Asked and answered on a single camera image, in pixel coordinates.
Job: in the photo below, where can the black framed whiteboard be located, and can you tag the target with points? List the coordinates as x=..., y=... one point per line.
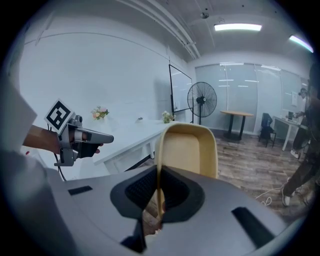
x=180, y=90

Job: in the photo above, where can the white paper sheet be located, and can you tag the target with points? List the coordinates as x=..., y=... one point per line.
x=294, y=98

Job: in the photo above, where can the round wooden table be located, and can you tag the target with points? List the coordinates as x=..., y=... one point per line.
x=236, y=113

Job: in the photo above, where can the white ceiling pipes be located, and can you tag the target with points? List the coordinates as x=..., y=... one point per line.
x=186, y=41

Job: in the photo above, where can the person's left hand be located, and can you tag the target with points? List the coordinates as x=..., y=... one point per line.
x=80, y=137

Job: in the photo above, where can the ceiling strip light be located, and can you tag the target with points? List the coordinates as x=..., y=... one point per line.
x=237, y=27
x=301, y=42

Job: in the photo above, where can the black chair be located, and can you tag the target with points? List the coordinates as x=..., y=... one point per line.
x=266, y=122

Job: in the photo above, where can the large pink flower bouquet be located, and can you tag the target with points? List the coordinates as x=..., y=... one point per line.
x=100, y=112

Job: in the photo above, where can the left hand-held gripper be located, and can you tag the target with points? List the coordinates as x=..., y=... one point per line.
x=67, y=130

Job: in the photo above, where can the small pale flower bouquet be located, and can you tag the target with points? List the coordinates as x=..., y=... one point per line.
x=168, y=117

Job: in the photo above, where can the ceiling smoke detector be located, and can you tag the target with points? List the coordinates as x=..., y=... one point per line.
x=204, y=15

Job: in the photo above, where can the person's grey sweatshirt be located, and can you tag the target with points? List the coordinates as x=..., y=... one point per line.
x=25, y=200

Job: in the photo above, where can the pale yellow plastic cup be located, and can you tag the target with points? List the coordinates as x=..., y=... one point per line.
x=185, y=150

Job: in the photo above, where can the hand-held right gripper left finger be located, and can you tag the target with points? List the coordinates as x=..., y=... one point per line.
x=135, y=195

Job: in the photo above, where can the small white table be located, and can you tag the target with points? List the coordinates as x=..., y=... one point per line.
x=282, y=120

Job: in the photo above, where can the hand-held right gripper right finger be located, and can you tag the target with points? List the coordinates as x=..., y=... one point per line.
x=180, y=195

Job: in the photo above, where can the long white table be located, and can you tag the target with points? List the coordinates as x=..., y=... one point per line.
x=140, y=135

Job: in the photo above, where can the black standing fan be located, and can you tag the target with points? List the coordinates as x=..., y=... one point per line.
x=202, y=100

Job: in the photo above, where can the person's left forearm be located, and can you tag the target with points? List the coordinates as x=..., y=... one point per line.
x=42, y=140

